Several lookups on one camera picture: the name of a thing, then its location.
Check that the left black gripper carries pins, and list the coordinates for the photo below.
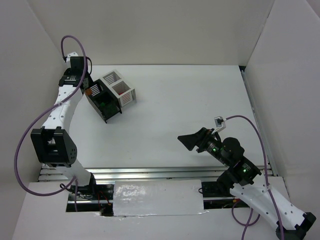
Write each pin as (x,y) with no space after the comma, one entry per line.
(88,89)

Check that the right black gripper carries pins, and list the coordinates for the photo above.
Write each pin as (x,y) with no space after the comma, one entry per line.
(201,140)

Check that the tan lego plate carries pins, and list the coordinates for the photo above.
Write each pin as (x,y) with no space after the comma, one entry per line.
(88,92)

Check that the green lego plate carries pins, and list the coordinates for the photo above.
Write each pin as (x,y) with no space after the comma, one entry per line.
(111,109)

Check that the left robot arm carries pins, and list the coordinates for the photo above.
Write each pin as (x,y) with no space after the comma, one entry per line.
(52,143)

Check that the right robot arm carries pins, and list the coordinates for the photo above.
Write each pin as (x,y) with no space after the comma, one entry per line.
(245,181)

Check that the black slotted container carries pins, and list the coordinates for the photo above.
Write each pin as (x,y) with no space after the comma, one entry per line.
(100,93)

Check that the white slotted container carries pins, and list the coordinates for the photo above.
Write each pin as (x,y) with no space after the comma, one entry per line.
(116,83)

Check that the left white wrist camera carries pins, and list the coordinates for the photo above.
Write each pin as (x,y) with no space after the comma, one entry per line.
(67,58)

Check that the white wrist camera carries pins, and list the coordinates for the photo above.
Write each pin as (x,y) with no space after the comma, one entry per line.
(67,58)
(220,124)

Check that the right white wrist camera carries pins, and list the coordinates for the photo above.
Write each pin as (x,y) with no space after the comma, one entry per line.
(220,124)

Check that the aluminium front rail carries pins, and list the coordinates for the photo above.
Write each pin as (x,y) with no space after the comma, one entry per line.
(106,175)

